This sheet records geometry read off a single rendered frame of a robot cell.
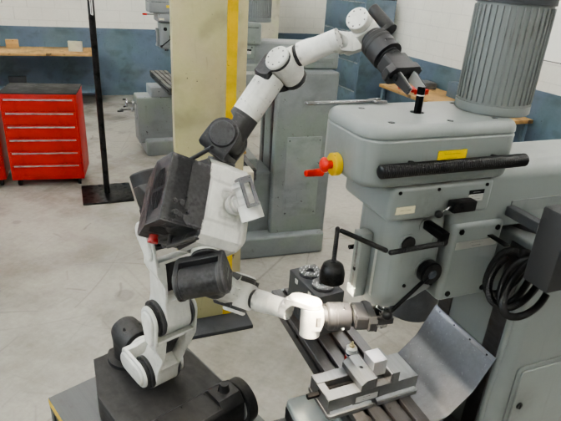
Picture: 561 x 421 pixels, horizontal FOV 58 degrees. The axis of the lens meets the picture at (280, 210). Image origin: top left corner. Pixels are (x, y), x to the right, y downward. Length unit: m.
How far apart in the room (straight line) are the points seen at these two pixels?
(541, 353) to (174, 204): 1.31
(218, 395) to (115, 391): 0.44
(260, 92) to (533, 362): 1.27
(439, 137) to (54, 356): 2.79
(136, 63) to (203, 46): 7.39
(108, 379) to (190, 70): 1.63
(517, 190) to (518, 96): 0.28
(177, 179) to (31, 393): 2.13
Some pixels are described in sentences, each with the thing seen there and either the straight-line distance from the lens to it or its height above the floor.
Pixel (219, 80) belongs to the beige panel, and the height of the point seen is 1.65.
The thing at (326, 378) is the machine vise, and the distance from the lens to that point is 1.76.
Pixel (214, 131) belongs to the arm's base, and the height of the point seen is 1.77.
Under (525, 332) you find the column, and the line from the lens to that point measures 1.84.
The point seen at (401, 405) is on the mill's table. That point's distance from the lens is 1.86.
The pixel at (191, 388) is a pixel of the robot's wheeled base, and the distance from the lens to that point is 2.33.
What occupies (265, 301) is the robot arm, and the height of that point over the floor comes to 1.24.
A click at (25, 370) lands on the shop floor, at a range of 3.47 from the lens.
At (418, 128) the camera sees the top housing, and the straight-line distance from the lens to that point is 1.27.
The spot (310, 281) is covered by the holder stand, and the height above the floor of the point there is 1.12.
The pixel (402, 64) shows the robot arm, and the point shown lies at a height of 2.00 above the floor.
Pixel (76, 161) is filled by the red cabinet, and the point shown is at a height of 0.28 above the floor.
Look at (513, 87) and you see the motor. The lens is 1.47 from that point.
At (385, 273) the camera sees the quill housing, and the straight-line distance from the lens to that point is 1.47.
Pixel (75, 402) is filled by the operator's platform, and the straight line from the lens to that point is 2.60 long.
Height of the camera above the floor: 2.19
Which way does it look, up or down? 25 degrees down
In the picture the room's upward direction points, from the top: 4 degrees clockwise
